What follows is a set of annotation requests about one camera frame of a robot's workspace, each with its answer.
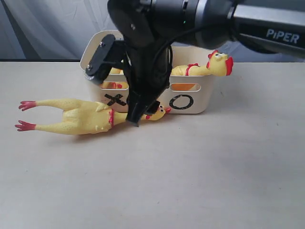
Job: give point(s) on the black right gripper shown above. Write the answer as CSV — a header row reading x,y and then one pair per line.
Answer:
x,y
147,73

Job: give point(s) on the headless rubber chicken body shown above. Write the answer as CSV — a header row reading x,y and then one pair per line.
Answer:
x,y
114,85

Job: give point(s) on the whole rubber chicken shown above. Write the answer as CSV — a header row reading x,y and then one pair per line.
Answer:
x,y
79,117
216,63

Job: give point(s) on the whole rubber chicken front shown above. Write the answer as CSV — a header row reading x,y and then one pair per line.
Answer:
x,y
216,63

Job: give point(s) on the cream bin marked X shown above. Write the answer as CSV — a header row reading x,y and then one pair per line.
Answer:
x,y
115,98

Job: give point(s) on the cream bin marked O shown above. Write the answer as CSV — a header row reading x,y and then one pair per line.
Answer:
x,y
196,100

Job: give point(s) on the blue-grey backdrop curtain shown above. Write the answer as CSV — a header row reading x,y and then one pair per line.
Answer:
x,y
50,29

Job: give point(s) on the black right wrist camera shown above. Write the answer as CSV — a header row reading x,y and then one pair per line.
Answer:
x,y
110,53

